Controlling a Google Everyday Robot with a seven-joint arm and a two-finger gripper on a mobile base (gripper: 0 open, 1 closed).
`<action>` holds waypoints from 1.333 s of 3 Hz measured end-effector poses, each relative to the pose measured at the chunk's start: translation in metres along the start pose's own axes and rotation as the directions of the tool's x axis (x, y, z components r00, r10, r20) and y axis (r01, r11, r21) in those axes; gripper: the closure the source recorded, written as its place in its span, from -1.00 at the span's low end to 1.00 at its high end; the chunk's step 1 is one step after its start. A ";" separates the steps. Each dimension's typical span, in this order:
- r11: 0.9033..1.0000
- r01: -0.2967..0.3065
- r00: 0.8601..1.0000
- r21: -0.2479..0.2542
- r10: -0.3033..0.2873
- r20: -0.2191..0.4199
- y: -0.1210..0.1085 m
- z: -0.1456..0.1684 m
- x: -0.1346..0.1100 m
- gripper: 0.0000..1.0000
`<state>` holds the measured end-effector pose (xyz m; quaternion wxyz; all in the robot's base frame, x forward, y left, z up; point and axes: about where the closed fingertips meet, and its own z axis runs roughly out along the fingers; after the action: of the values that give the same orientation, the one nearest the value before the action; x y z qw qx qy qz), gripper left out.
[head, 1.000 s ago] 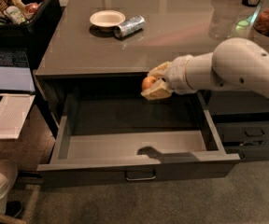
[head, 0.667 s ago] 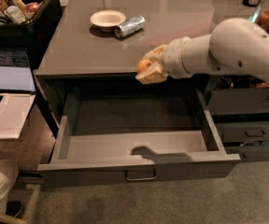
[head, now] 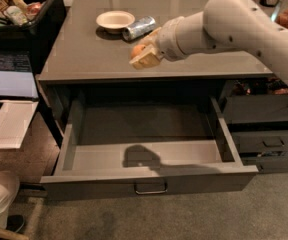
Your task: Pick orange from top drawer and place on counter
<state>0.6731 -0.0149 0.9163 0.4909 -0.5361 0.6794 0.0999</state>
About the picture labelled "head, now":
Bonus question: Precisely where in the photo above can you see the black bin of snacks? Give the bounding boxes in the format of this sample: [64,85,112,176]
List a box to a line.
[0,0,66,57]

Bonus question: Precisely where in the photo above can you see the crushed silver blue can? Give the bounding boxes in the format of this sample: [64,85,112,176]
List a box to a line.
[122,16,156,41]

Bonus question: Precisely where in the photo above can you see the orange fruit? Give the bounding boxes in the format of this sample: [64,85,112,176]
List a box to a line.
[131,44,146,58]

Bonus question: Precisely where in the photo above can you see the grey counter cabinet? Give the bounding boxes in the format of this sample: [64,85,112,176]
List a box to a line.
[40,0,288,84]

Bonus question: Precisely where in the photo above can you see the black shoe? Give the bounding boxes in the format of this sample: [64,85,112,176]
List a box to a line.
[6,215,25,233]

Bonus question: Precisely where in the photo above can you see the silver drawer handle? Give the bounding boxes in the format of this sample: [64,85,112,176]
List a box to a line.
[134,183,168,195]

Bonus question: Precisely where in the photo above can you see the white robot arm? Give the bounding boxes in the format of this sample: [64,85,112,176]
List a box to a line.
[130,0,288,86]

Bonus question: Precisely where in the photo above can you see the wooden chair leg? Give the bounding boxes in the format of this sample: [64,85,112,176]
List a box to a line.
[0,228,29,240]

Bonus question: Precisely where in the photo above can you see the white paper bowl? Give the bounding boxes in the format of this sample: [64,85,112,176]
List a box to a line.
[96,11,135,34]

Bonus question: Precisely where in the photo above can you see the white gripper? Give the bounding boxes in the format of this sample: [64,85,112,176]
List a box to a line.
[130,16,186,69]

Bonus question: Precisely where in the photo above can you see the open grey top drawer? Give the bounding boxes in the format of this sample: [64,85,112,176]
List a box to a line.
[41,97,258,200]

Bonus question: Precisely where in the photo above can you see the white paper sheet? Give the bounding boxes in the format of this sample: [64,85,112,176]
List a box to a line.
[0,100,38,149]

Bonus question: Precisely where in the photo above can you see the dark right side drawers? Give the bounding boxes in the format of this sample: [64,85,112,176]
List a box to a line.
[219,77,288,173]

